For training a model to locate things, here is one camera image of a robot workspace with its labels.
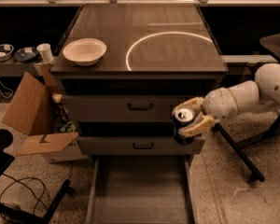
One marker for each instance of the dark blue bowl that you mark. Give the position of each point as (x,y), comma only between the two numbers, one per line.
(26,55)

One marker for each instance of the blue patterned bowl left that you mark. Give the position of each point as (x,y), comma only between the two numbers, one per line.
(5,52)

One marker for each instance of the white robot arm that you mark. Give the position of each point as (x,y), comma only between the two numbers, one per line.
(260,95)

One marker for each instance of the pepsi soda can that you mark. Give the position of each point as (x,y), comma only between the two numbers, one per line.
(182,117)

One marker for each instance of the black table leg stand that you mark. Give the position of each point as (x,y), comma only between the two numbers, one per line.
(272,44)

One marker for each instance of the white paper bowl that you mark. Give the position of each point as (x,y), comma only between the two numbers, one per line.
(84,51)

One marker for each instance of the grey drawer cabinet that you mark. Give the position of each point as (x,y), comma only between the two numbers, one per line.
(167,39)

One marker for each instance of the white paper cup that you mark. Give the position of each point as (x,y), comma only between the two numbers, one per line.
(45,52)

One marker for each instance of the top grey drawer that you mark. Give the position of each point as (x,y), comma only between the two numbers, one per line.
(125,108)

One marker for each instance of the middle grey drawer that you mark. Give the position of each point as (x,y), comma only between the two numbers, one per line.
(138,146)

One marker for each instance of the open cardboard box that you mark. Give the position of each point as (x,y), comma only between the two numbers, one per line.
(31,113)

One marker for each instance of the snack bags in box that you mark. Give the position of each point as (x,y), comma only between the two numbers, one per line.
(62,124)

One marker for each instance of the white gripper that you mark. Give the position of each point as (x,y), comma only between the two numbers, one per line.
(221,104)

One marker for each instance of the bottom open grey drawer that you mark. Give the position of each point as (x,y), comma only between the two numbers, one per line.
(140,190)

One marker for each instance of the grey low shelf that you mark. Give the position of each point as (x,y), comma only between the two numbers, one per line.
(13,68)

